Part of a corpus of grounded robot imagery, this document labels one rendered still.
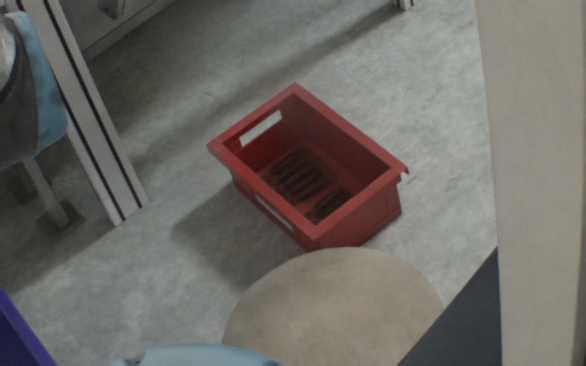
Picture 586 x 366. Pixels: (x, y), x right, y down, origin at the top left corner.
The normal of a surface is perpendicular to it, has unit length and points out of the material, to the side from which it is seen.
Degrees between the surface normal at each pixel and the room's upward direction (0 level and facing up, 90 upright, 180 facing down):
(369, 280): 0
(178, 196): 0
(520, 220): 90
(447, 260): 0
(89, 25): 90
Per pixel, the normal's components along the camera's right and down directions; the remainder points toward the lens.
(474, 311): -0.21, -0.64
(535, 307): -0.65, 0.65
